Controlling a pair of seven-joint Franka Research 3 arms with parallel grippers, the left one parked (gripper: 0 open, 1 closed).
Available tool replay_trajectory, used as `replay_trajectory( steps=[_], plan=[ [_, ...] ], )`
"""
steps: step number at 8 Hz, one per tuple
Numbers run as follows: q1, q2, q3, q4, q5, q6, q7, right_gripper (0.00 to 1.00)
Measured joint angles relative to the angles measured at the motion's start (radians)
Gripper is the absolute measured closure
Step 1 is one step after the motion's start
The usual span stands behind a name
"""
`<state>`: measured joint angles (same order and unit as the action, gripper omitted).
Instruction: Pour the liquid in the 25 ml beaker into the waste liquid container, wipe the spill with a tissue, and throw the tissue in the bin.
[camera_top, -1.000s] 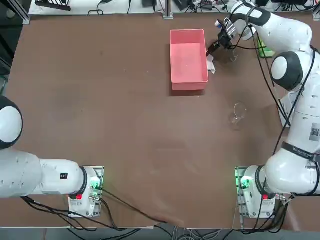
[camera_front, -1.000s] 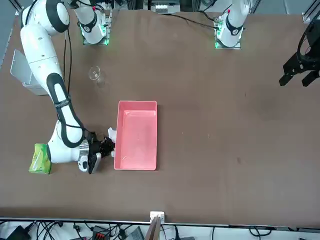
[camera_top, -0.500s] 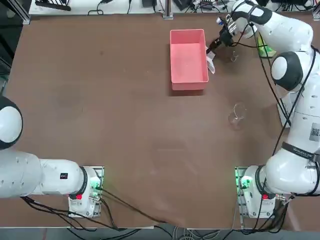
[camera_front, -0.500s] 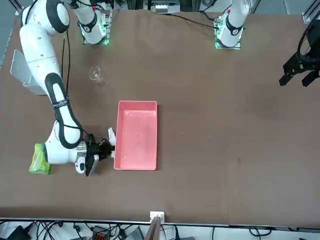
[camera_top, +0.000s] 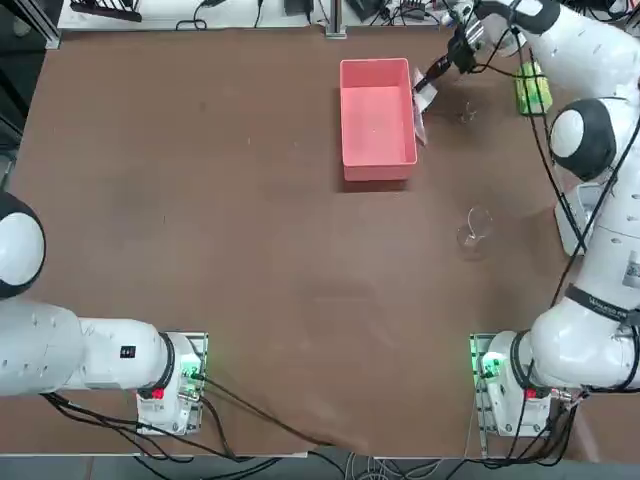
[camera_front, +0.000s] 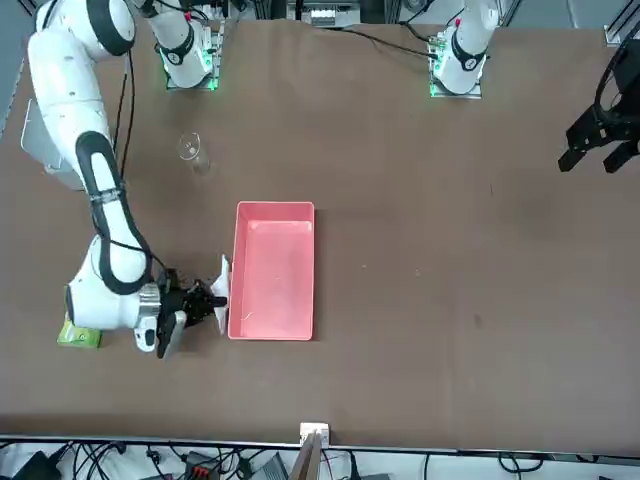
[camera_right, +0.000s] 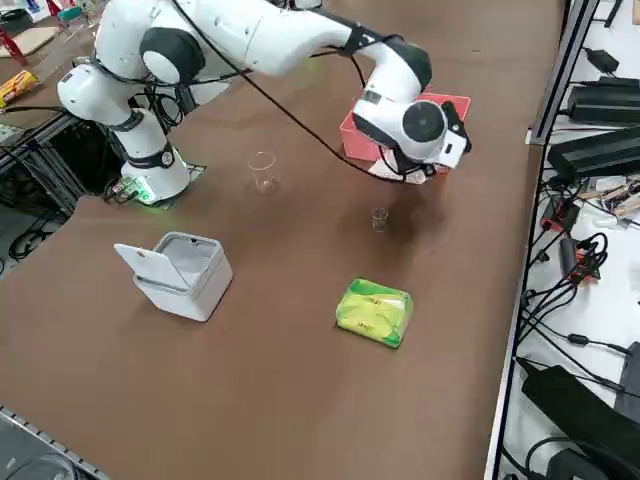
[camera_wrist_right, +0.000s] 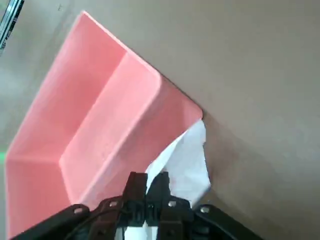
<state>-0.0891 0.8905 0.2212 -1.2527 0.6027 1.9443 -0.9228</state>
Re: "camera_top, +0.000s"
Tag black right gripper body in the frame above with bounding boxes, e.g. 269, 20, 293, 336
446, 25, 478, 75

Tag white paper tissue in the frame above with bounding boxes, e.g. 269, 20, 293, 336
411, 67, 437, 147

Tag pink plastic rectangular container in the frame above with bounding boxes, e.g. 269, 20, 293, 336
339, 57, 419, 183

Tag green tissue pack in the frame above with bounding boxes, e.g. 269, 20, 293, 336
515, 62, 554, 117

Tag large clear glass beaker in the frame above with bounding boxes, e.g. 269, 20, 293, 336
455, 206, 497, 250

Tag white swing-lid bin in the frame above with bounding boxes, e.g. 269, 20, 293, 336
553, 180, 601, 257

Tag large black power adapter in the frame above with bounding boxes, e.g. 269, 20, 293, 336
346, 0, 392, 23

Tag white bench with electronics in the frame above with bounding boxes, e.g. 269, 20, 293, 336
57, 0, 640, 30

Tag aluminium profile post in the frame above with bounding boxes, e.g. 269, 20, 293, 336
325, 0, 348, 39

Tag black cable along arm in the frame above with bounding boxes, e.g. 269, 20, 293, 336
472, 19, 631, 311

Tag dark cable across table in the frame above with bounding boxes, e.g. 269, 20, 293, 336
199, 374, 336, 447

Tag black base cable bundle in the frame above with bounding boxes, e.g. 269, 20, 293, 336
494, 387, 579, 464

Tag grey cable bundle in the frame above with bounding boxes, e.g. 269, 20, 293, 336
343, 451, 444, 480

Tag aluminium frame rail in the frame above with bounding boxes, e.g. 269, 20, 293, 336
10, 0, 63, 51

